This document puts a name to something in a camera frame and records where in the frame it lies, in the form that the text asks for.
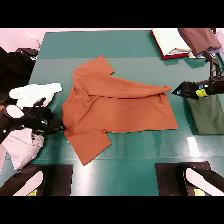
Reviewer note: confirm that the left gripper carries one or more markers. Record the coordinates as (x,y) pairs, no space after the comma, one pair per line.
(50,122)

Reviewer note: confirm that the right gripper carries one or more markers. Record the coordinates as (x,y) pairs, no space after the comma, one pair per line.
(190,90)

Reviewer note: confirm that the orange T-shirt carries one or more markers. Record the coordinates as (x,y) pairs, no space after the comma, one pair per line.
(120,106)

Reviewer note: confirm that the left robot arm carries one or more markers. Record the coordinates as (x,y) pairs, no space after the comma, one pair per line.
(13,120)

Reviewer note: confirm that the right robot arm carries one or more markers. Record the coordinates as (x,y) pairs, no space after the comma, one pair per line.
(213,87)

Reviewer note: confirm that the dark green garment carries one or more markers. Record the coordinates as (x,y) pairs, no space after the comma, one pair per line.
(208,115)

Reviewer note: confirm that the pale pink garment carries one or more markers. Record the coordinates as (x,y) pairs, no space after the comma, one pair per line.
(21,146)

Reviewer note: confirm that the brown garment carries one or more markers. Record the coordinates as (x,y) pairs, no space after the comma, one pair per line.
(200,40)

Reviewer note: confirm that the white and red garment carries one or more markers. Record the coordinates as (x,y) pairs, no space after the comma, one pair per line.
(168,41)

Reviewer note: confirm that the black garment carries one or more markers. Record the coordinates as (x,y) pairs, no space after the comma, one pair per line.
(13,71)

